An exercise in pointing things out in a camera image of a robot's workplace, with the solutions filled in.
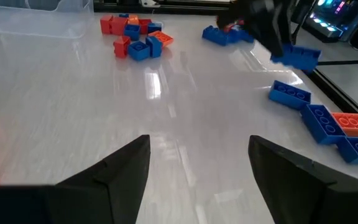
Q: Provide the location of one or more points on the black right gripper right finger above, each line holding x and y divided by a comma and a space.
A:
306, 202

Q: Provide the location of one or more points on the small blue block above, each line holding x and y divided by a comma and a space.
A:
123, 15
154, 28
154, 46
138, 51
132, 32

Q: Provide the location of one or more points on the medium blue block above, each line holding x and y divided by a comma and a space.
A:
216, 35
239, 36

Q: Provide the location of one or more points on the small orange block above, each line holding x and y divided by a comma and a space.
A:
133, 20

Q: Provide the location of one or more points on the large orange block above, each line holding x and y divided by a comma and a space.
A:
354, 123

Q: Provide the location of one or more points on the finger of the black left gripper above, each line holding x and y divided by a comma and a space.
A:
275, 37

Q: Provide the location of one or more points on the clear plastic bin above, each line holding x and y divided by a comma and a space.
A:
42, 26

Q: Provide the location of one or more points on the black aluminium table frame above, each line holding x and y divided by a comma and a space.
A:
182, 8

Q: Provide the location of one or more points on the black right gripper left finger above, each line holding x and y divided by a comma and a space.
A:
89, 205

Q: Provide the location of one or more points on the computer tower with lights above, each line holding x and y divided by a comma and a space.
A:
331, 15

